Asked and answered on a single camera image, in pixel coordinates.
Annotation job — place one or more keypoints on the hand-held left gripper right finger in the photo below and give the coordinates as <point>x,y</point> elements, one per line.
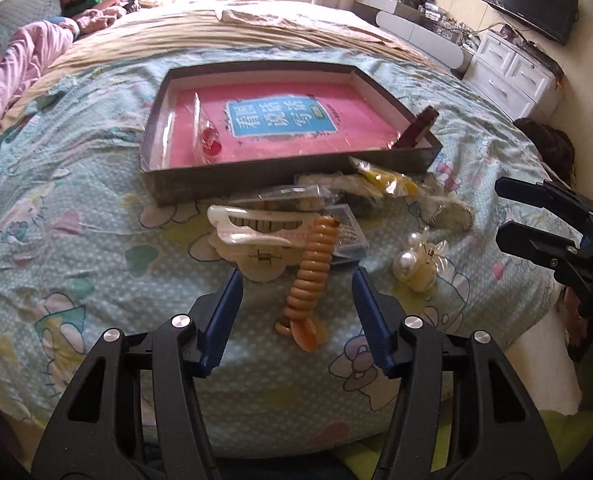
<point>371,320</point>

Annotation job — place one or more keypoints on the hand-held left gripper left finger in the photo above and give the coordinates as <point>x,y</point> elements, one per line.
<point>224,320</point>

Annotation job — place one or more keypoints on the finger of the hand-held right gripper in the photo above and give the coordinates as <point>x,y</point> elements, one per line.
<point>531,247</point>
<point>531,191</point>

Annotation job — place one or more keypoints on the small clear plastic box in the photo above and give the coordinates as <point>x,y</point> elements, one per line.
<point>349,246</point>

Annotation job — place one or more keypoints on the bagged pearl-trim headband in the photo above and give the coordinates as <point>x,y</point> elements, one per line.
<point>451,215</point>

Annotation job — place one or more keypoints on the white hair clip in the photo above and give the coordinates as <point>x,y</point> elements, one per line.
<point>226,220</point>

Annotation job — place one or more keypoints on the maroon hair clip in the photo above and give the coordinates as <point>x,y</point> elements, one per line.
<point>419,127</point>

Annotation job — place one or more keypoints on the clear earring card packet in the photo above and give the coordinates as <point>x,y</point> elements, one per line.
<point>286,195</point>

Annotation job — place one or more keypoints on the yellow earrings packet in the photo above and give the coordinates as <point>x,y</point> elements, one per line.
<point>376,177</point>

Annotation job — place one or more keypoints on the dark cardboard box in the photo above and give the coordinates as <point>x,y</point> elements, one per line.
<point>276,178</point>

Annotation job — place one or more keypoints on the red earrings packet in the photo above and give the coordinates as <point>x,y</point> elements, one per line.
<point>209,140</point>

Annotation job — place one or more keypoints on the dark brown fuzzy object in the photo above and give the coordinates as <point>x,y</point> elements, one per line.
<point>546,145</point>

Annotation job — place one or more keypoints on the white drawer cabinet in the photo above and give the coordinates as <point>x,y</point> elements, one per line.
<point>506,70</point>

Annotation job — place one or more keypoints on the yellow-green garment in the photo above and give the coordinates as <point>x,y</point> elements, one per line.
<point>566,435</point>

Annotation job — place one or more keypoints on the pink book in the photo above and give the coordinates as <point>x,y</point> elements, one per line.
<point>356,120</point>

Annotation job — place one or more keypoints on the white dresser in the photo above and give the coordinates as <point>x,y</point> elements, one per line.
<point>416,30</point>

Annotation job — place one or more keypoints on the blue cartoon printed blanket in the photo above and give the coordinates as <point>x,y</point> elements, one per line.
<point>76,185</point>

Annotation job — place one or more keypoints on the cosmetics clutter on dresser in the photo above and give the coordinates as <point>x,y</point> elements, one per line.
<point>436,12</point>

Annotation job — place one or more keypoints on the tan bedsheet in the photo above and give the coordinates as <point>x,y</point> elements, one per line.
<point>201,35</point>

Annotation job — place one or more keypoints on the pink fuzzy garment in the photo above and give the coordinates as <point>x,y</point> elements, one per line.
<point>96,22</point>

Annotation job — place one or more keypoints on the pile of clothes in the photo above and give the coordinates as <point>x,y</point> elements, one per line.
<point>101,0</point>

